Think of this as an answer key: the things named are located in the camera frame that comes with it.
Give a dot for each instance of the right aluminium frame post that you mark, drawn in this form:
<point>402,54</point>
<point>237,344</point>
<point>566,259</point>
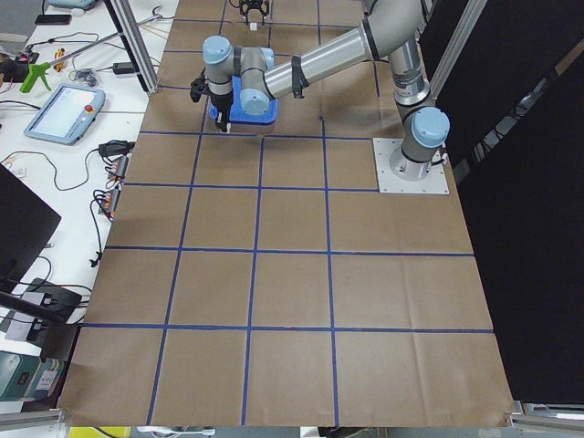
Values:
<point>455,46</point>

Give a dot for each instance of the black monitor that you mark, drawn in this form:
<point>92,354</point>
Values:
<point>27,223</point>

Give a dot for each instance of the blue plastic tray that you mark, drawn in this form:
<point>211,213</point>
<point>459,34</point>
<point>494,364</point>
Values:
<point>250,105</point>

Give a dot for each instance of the brown paper table cover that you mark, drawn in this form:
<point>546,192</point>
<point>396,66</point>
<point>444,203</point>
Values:
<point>260,278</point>

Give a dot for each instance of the wooden chopsticks pair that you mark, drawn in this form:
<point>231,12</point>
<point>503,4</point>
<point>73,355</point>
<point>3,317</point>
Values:
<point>157,31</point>

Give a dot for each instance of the black power adapter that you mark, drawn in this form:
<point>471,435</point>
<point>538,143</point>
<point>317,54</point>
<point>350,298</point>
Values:
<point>123,68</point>

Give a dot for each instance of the aluminium frame post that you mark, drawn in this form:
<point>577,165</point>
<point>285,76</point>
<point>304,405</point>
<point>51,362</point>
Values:
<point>455,46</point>
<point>127,27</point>

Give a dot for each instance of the blue teach pendant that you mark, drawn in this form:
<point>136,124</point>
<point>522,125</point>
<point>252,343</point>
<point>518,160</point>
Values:
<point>67,114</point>

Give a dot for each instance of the black smartphone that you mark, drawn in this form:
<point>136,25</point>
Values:
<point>53,19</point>

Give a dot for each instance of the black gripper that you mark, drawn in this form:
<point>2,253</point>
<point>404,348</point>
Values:
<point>252,9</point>
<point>220,102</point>

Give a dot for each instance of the green handled reacher grabber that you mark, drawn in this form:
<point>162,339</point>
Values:
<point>39,71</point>

